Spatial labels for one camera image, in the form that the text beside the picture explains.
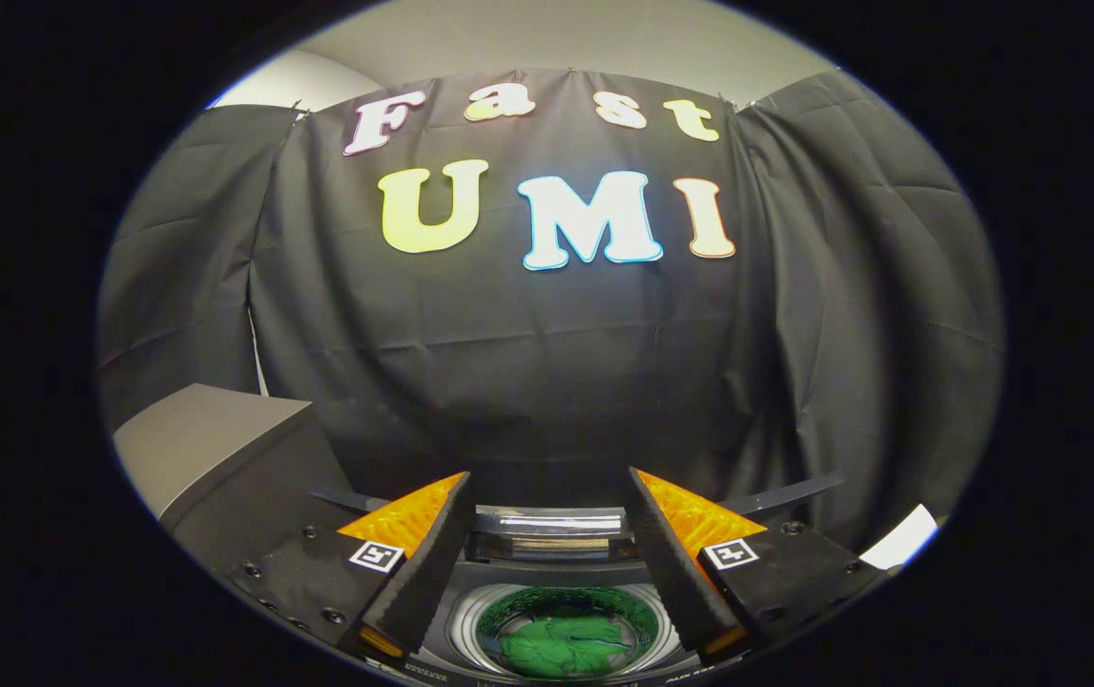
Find dark grey washing machine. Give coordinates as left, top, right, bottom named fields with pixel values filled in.
left=392, top=558, right=731, bottom=687

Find white paper sheet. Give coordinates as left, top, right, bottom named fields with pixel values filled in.
left=858, top=503, right=941, bottom=572

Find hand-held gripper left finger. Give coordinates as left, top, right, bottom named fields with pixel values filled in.
left=229, top=470, right=474, bottom=661

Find green polo shirt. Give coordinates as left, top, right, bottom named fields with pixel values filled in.
left=497, top=614, right=640, bottom=681

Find black backdrop cloth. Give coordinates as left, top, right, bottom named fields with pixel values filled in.
left=95, top=67, right=1006, bottom=556

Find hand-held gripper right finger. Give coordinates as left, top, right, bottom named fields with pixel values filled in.
left=629, top=466, right=892, bottom=663

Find grey box stand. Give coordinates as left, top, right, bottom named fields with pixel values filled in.
left=112, top=383, right=359, bottom=575

